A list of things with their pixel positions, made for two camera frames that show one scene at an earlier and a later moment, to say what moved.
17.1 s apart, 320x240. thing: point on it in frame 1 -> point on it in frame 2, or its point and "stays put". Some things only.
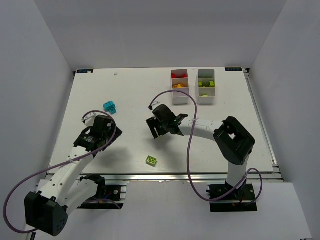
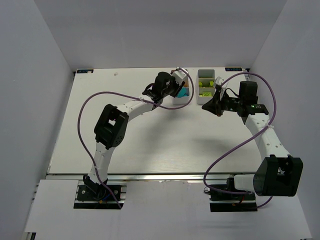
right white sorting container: x=206 y=89 stays put
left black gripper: x=110 y=139 -> x=172 y=86
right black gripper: x=155 y=126 -> x=219 y=104
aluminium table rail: x=264 y=177 stays put
